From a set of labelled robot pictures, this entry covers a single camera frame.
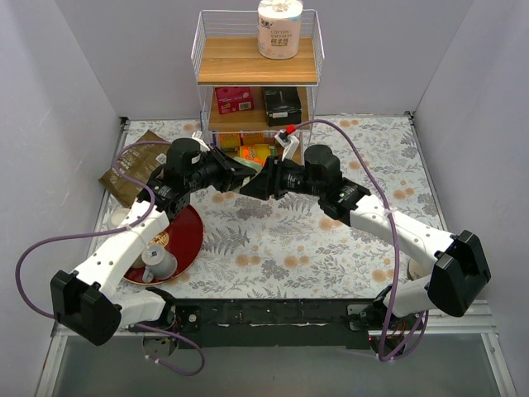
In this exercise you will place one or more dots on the orange sponge pack front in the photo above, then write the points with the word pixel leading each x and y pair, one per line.
pixel 257 153

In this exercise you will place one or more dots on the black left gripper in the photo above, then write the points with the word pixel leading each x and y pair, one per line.
pixel 226 170

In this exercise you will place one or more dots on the black base bar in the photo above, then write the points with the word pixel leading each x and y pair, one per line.
pixel 279 322

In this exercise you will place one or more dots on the yellow sponge pack rear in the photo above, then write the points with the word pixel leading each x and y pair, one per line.
pixel 233 141

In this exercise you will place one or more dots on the floral tablecloth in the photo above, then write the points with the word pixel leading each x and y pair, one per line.
pixel 289 248

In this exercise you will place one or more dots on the paper cup with crumpled paper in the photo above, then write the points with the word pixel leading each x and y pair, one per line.
pixel 417 270

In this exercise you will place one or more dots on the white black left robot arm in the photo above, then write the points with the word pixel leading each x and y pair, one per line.
pixel 84 299

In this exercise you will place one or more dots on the black box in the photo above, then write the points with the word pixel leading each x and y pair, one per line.
pixel 282 106

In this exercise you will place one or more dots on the white wire wooden shelf rack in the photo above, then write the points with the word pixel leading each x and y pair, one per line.
pixel 225 53

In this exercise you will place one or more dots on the grey mug upside down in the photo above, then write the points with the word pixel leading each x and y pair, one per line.
pixel 159 263

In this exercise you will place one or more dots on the brown coffee bag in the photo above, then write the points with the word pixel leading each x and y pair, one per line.
pixel 138 162

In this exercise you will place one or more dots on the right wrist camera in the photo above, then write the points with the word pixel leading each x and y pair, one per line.
pixel 288 141

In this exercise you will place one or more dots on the teal green mug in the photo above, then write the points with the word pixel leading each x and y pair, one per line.
pixel 249 163

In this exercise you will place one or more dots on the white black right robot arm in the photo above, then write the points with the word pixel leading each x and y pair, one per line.
pixel 455 265

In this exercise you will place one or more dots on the wrapped toilet paper roll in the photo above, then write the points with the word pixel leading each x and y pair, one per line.
pixel 279 28

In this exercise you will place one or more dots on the pink red box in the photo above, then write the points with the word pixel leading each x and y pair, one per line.
pixel 234 99

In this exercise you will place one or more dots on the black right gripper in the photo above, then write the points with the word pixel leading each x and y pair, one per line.
pixel 276 178

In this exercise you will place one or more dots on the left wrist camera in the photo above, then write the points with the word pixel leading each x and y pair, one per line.
pixel 198 136

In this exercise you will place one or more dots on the white mug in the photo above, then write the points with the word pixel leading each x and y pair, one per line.
pixel 116 218

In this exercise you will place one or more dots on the red round tray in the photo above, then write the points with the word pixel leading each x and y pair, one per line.
pixel 183 238

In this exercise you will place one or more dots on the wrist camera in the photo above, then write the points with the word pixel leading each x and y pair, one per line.
pixel 198 136
pixel 288 141

